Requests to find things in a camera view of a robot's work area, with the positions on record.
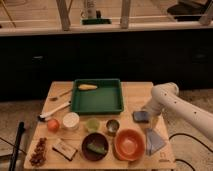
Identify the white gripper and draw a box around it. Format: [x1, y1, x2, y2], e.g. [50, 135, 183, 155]
[147, 109, 162, 129]

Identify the blue sponge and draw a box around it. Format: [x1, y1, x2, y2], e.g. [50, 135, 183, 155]
[133, 111, 149, 123]

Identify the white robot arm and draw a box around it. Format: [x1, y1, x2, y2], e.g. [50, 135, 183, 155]
[144, 82, 213, 142]

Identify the green plastic tray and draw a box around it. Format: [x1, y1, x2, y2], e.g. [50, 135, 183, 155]
[70, 79, 124, 115]

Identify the folded blue cloth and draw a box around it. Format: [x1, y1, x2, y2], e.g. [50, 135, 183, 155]
[146, 128, 166, 156]

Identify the orange bowl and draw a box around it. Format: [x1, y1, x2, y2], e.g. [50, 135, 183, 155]
[114, 129, 145, 161]

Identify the small metal cup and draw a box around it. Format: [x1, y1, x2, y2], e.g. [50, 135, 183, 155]
[106, 119, 120, 135]

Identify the small green cup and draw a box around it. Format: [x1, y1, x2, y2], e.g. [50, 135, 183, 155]
[85, 118, 100, 133]

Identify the green vegetable piece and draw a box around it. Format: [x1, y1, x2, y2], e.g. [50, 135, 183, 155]
[87, 143, 107, 154]

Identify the dark brown bowl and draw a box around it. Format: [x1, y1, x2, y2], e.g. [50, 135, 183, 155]
[81, 133, 109, 161]

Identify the yellow corn cob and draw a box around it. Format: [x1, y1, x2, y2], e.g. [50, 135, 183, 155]
[78, 84, 98, 91]

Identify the white lidded jar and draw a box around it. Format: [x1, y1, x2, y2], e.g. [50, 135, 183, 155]
[62, 112, 80, 130]

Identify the brown wooden block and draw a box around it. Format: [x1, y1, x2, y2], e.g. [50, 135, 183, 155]
[52, 139, 78, 161]

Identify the orange tomato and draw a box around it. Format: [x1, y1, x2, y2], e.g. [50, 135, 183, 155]
[47, 119, 60, 132]

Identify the green base white bottle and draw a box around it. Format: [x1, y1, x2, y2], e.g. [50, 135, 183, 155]
[81, 0, 111, 25]

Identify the black pole stand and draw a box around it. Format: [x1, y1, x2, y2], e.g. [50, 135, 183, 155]
[8, 122, 25, 171]

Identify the black floor cable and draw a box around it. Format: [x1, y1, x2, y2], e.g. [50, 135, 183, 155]
[168, 132, 213, 171]

